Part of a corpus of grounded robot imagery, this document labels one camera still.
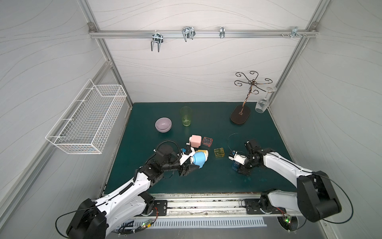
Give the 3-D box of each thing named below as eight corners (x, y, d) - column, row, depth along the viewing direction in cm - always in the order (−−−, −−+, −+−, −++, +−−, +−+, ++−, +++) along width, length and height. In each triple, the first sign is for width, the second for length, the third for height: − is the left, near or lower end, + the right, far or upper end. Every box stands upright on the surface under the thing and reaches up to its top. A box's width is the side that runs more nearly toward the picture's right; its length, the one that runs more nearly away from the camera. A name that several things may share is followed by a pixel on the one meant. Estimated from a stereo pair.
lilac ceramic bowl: (162, 138, 102) (160, 132, 96) (155, 126, 108) (153, 120, 102) (175, 130, 106) (174, 124, 100) (167, 120, 112) (166, 114, 106)
